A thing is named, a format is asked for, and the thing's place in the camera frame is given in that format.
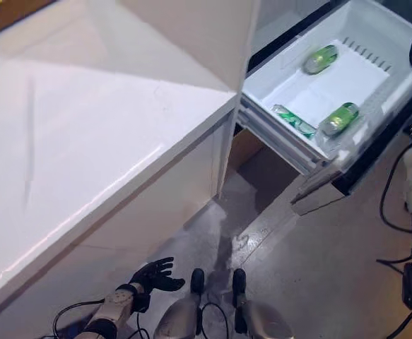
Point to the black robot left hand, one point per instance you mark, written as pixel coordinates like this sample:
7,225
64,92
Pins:
156,277

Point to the green beer can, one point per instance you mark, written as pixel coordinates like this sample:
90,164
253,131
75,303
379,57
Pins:
294,121
338,120
320,60

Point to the tall white cabinet panel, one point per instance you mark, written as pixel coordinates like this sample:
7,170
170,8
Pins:
191,42

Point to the white fridge drawer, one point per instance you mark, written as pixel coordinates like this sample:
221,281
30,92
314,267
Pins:
333,88

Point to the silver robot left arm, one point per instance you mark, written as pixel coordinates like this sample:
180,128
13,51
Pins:
115,307

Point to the silver robot left leg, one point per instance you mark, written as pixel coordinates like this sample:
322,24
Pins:
177,318

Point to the white counter cabinet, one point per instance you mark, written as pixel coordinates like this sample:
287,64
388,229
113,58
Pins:
85,141

